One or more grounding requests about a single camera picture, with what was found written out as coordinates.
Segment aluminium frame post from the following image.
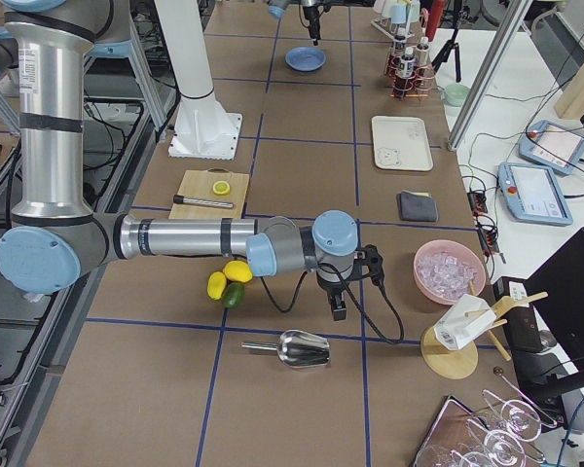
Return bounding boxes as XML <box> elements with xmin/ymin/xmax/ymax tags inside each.
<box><xmin>447</xmin><ymin>0</ymin><xmax>532</xmax><ymax>151</ymax></box>

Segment wooden cutting board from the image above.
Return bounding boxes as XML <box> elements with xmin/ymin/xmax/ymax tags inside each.
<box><xmin>168</xmin><ymin>169</ymin><xmax>250</xmax><ymax>220</ymax></box>

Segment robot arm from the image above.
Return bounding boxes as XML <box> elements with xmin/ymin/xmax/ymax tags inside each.
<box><xmin>0</xmin><ymin>1</ymin><xmax>358</xmax><ymax>320</ymax></box>
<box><xmin>267</xmin><ymin>0</ymin><xmax>324</xmax><ymax>46</ymax></box>

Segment copper wire bottle rack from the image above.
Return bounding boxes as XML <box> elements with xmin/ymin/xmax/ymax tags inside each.
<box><xmin>385</xmin><ymin>55</ymin><xmax>439</xmax><ymax>99</ymax></box>

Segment mint green bowl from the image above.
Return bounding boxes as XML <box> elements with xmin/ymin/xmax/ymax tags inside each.
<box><xmin>443</xmin><ymin>83</ymin><xmax>470</xmax><ymax>107</ymax></box>

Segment black camera tripod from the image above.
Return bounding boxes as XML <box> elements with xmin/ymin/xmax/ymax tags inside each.
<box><xmin>431</xmin><ymin>0</ymin><xmax>463</xmax><ymax>83</ymax></box>

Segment teach pendant near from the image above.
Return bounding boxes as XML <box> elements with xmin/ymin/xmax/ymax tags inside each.
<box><xmin>497</xmin><ymin>162</ymin><xmax>573</xmax><ymax>226</ymax></box>

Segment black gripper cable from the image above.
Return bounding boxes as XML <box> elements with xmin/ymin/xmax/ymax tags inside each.
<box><xmin>261</xmin><ymin>252</ymin><xmax>406</xmax><ymax>346</ymax></box>

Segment wooden cup stand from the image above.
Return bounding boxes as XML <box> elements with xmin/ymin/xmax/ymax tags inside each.
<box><xmin>420</xmin><ymin>292</ymin><xmax>548</xmax><ymax>379</ymax></box>

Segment steel cylinder with black cap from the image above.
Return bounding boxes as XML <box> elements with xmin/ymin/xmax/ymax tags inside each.
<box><xmin>172</xmin><ymin>194</ymin><xmax>235</xmax><ymax>209</ymax></box>

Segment grey folded cloth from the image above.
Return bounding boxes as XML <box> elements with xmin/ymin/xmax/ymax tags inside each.
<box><xmin>396</xmin><ymin>191</ymin><xmax>438</xmax><ymax>222</ymax></box>

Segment black monitor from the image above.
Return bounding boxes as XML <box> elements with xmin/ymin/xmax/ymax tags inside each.
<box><xmin>508</xmin><ymin>226</ymin><xmax>584</xmax><ymax>414</ymax></box>

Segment pink bowl of ice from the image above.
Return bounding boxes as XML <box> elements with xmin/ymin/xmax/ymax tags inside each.
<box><xmin>413</xmin><ymin>239</ymin><xmax>487</xmax><ymax>305</ymax></box>

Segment green lime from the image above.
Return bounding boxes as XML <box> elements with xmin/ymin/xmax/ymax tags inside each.
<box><xmin>221</xmin><ymin>282</ymin><xmax>245</xmax><ymax>309</ymax></box>

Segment tea bottle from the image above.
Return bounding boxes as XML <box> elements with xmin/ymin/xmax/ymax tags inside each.
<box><xmin>415</xmin><ymin>36</ymin><xmax>429</xmax><ymax>67</ymax></box>
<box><xmin>397</xmin><ymin>47</ymin><xmax>415</xmax><ymax>80</ymax></box>
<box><xmin>392</xmin><ymin>27</ymin><xmax>407</xmax><ymax>61</ymax></box>

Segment white paper cup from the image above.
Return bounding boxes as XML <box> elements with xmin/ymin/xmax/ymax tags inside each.
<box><xmin>433</xmin><ymin>294</ymin><xmax>496</xmax><ymax>350</ymax></box>

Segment teach pendant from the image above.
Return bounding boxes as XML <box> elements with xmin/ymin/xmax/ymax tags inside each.
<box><xmin>497</xmin><ymin>162</ymin><xmax>573</xmax><ymax>226</ymax></box>
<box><xmin>519</xmin><ymin>120</ymin><xmax>584</xmax><ymax>175</ymax></box>

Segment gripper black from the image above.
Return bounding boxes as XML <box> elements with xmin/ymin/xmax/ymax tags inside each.
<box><xmin>316</xmin><ymin>269</ymin><xmax>349</xmax><ymax>321</ymax></box>
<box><xmin>300</xmin><ymin>0</ymin><xmax>323</xmax><ymax>47</ymax></box>

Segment round yellow lemon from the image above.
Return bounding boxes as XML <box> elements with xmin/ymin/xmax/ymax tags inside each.
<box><xmin>222</xmin><ymin>260</ymin><xmax>253</xmax><ymax>283</ymax></box>

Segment teach pendant far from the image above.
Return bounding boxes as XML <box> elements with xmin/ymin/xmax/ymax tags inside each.
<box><xmin>519</xmin><ymin>120</ymin><xmax>584</xmax><ymax>175</ymax></box>

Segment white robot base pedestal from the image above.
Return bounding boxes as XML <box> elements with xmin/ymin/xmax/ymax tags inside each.
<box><xmin>155</xmin><ymin>0</ymin><xmax>242</xmax><ymax>161</ymax></box>

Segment cream bear tray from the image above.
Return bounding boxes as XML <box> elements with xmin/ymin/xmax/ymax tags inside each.
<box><xmin>371</xmin><ymin>116</ymin><xmax>433</xmax><ymax>172</ymax></box>

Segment lemon half slice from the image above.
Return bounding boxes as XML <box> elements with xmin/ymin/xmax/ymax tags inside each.
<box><xmin>211</xmin><ymin>180</ymin><xmax>232</xmax><ymax>196</ymax></box>

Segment blue plate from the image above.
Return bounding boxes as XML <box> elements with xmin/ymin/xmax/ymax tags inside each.
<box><xmin>285</xmin><ymin>47</ymin><xmax>326</xmax><ymax>73</ymax></box>

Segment oblong yellow lemon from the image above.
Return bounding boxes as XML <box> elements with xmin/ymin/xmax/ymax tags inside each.
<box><xmin>206</xmin><ymin>271</ymin><xmax>228</xmax><ymax>301</ymax></box>

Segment steel ice scoop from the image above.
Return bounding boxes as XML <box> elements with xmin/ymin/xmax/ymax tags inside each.
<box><xmin>241</xmin><ymin>330</ymin><xmax>331</xmax><ymax>369</ymax></box>

